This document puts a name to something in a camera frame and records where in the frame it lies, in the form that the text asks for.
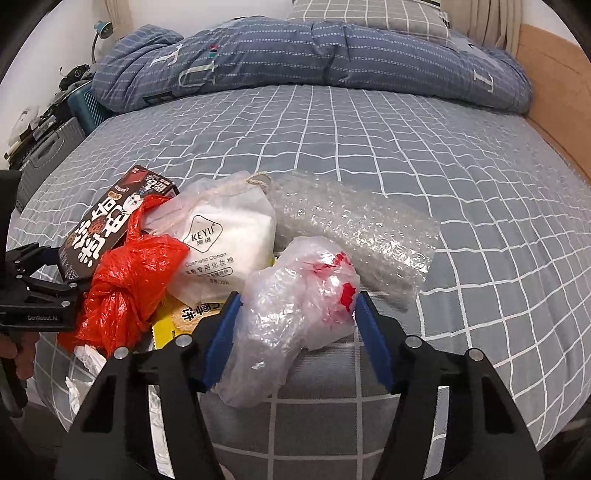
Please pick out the white cotton pad bag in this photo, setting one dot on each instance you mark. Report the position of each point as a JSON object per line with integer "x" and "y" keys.
{"x": 221, "y": 244}

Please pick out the white round object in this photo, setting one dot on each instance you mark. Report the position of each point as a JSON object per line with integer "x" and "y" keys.
{"x": 27, "y": 121}

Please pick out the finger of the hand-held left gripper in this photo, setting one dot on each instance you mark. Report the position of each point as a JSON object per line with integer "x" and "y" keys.
{"x": 37, "y": 261}
{"x": 60, "y": 290}

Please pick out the grey checked bed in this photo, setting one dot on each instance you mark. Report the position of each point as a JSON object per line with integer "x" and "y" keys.
{"x": 369, "y": 138}

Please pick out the teal desk lamp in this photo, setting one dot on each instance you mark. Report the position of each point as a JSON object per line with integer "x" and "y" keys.
{"x": 105, "y": 30}

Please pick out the dark tangled object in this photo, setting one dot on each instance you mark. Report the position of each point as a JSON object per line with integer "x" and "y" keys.
{"x": 76, "y": 78}

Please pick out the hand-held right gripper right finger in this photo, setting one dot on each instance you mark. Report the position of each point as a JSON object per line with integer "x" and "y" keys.
{"x": 374, "y": 341}

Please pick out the teal suitcase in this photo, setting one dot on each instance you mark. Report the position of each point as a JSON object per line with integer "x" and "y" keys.
{"x": 87, "y": 108}

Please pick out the grey suitcase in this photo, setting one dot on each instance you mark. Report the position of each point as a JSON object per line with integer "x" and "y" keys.
{"x": 51, "y": 147}

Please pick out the beige curtain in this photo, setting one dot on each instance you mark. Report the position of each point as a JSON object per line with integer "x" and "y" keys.
{"x": 498, "y": 23}

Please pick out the dark brown snack box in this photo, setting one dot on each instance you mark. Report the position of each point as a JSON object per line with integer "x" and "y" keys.
{"x": 106, "y": 217}

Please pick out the person's left hand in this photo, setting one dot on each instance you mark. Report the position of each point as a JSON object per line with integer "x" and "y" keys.
{"x": 27, "y": 353}

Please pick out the clear bubble wrap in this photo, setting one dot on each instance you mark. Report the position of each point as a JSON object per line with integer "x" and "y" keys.
{"x": 351, "y": 226}

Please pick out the blue striped quilt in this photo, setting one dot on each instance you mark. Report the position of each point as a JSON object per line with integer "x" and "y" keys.
{"x": 277, "y": 55}

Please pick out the grey checked pillow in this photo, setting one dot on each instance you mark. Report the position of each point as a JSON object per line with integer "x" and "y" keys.
{"x": 369, "y": 14}

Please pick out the wooden headboard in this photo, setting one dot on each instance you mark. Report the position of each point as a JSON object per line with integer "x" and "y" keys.
{"x": 554, "y": 83}

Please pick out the yellow snack packet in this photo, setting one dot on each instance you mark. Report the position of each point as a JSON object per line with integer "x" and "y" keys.
{"x": 173, "y": 323}

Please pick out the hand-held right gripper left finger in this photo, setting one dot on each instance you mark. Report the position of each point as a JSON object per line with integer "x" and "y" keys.
{"x": 221, "y": 341}

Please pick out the clear plastic bag red print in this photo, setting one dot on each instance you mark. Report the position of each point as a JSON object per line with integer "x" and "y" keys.
{"x": 286, "y": 314}

